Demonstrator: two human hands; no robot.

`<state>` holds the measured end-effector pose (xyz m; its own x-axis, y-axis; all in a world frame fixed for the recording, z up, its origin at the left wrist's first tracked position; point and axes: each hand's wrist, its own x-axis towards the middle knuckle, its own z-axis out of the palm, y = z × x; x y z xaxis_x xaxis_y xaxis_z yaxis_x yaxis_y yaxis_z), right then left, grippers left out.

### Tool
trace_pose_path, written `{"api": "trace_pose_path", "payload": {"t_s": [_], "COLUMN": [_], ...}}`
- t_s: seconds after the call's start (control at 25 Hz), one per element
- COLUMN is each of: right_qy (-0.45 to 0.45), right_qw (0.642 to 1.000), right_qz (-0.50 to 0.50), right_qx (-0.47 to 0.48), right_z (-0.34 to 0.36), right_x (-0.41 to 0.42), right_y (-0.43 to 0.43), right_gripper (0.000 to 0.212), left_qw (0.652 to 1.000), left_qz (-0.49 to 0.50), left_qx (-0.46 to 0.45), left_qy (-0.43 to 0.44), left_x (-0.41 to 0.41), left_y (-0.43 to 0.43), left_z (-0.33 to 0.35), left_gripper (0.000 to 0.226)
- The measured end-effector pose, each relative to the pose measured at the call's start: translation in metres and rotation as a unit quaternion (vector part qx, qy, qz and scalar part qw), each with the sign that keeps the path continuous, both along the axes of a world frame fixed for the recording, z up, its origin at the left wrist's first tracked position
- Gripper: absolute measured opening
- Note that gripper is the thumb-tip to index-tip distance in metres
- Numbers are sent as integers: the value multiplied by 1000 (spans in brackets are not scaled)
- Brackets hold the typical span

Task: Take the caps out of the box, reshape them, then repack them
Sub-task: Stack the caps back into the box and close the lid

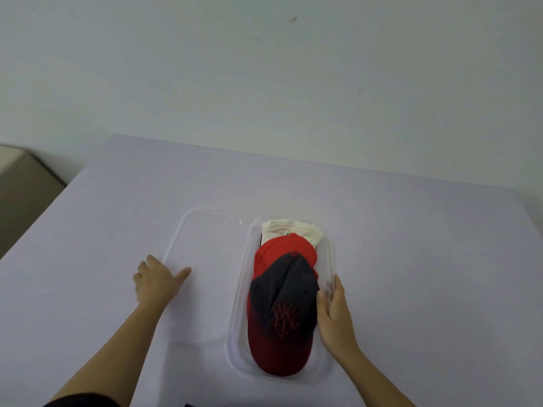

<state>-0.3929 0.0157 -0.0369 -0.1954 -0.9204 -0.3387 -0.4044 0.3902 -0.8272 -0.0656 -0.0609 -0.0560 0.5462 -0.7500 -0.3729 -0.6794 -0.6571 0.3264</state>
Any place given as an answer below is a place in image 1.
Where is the person's right hand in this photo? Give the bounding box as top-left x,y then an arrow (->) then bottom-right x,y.
316,274 -> 361,367

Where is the person's left hand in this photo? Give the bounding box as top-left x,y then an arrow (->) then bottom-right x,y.
132,254 -> 192,312

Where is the clear plastic lid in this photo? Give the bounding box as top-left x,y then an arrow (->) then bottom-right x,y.
159,207 -> 251,346

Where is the dark grey and maroon cap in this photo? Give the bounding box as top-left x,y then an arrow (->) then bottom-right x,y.
247,251 -> 321,378

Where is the clear plastic container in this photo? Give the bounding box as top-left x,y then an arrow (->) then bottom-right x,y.
225,215 -> 340,384

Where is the red cap with black patch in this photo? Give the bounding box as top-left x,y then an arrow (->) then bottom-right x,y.
252,232 -> 320,283

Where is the white cap with colourful logo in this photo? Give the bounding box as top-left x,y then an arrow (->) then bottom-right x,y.
259,218 -> 325,250

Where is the person's left forearm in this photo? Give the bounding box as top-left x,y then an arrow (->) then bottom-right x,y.
50,302 -> 169,407

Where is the person's right forearm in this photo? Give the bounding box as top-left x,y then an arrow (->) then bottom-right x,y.
337,349 -> 416,407

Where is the person's black left sleeve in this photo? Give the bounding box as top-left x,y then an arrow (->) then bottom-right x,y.
42,393 -> 122,407

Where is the beige sofa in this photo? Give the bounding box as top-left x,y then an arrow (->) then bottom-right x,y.
0,144 -> 67,259

